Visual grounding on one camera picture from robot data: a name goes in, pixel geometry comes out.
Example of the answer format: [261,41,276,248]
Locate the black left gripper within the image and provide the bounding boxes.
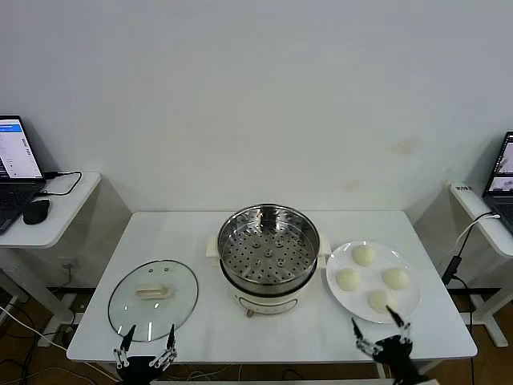
[113,323,178,385]

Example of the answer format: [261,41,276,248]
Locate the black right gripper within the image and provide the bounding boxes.
[350,304,428,385]

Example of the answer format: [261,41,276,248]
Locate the white steamed baozi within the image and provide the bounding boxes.
[351,245,378,266]
[382,266,411,290]
[367,289,396,313]
[334,268,361,292]

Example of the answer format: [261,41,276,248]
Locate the round glass pot lid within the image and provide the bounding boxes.
[107,259,200,343]

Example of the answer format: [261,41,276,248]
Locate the steel perforated steamer basket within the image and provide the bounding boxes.
[217,203,321,286]

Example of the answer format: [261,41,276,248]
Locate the white round plate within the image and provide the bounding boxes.
[325,240,423,325]

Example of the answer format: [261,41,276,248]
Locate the white side table with label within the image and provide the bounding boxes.
[448,182,513,348]

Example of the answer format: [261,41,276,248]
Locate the white side table with mouse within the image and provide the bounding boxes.
[0,172,102,338]

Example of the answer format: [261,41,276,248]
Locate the black computer mouse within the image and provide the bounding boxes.
[22,198,51,225]

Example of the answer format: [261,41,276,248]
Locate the black laptop with dark window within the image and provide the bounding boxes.
[482,130,513,237]

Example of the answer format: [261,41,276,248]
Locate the black laptop with white window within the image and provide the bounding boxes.
[0,115,47,237]

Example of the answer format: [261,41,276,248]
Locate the white table frame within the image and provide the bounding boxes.
[147,363,438,385]

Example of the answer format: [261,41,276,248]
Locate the black cable with adapter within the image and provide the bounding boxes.
[440,224,482,334]

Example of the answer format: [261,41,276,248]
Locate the white floor cable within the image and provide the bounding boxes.
[0,306,55,348]

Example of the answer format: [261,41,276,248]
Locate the black floor cable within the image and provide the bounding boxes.
[0,296,81,362]

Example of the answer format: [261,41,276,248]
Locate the white charging cable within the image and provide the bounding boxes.
[464,211,501,241]

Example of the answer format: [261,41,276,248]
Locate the black laptop power cable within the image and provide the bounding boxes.
[34,170,83,198]

